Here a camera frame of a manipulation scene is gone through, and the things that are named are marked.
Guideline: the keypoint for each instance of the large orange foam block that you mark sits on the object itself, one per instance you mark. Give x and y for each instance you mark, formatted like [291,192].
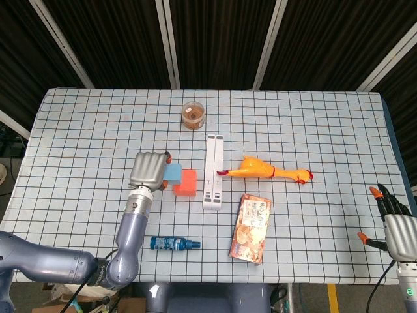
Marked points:
[189,186]

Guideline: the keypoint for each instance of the checkered light blue tablecloth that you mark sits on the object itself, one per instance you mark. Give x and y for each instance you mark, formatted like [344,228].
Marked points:
[97,130]

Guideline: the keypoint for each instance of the orange cookie box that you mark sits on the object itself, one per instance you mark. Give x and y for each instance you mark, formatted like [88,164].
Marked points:
[251,228]

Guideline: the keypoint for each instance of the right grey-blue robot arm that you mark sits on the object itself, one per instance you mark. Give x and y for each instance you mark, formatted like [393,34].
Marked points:
[408,290]

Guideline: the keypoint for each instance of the yellow rubber chicken toy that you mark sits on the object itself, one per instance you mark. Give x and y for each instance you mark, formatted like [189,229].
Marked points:
[254,169]

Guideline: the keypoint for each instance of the light blue block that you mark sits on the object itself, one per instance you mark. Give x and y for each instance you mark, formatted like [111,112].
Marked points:
[174,172]

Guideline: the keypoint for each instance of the blue spray bottle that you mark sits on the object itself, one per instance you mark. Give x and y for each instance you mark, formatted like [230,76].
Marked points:
[169,243]

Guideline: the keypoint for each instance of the grey-blue robot torso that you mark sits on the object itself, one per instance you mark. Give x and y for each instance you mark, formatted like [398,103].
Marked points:
[202,298]

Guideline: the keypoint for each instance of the brown cardboard box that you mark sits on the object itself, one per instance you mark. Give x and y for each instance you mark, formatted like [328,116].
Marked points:
[133,306]

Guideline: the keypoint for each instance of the white folding stand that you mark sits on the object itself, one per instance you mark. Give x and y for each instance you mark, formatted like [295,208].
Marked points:
[208,169]

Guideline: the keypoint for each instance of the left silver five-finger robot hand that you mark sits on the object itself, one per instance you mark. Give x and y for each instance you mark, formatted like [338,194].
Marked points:
[148,169]

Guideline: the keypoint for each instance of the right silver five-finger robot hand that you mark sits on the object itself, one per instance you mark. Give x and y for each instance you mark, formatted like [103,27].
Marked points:
[402,234]

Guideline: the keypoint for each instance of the white frame post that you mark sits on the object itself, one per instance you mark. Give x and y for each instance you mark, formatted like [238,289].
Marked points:
[270,42]
[63,45]
[13,125]
[167,42]
[389,60]

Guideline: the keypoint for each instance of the metal table leg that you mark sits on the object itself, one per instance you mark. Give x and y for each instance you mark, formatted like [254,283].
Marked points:
[290,298]

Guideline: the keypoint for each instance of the clear jar of rubber bands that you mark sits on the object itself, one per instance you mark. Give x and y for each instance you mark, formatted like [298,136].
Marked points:
[193,115]

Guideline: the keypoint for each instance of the white plastic bag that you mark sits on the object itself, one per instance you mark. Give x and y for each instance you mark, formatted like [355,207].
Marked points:
[62,290]

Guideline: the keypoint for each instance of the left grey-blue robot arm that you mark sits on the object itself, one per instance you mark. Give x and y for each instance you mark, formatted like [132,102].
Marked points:
[130,228]

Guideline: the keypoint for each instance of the dark brown curtain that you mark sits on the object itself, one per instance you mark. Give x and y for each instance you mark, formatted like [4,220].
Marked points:
[221,39]

